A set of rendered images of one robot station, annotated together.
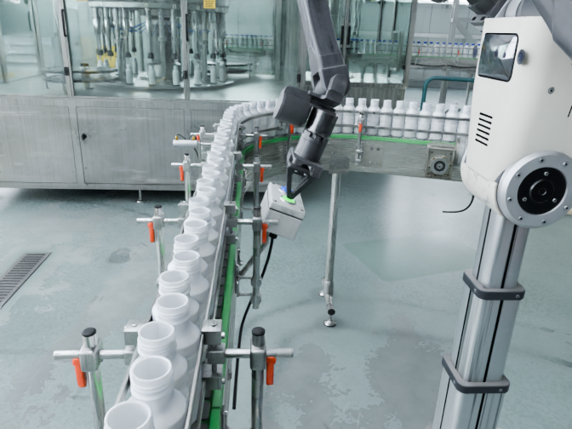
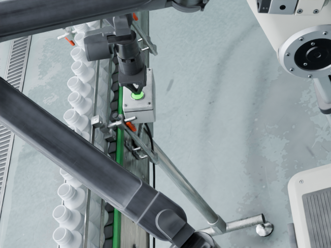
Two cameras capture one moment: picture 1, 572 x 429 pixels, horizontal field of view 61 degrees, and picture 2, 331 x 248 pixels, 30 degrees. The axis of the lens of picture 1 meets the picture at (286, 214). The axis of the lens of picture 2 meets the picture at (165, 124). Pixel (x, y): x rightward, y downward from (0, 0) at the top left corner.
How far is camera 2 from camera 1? 0.98 m
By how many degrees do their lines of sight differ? 35
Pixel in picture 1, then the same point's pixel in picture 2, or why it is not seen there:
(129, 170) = not seen: outside the picture
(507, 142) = (268, 33)
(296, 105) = (97, 50)
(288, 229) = (146, 118)
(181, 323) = not seen: outside the picture
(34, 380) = not seen: hidden behind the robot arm
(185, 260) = (61, 231)
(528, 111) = (265, 17)
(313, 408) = (296, 134)
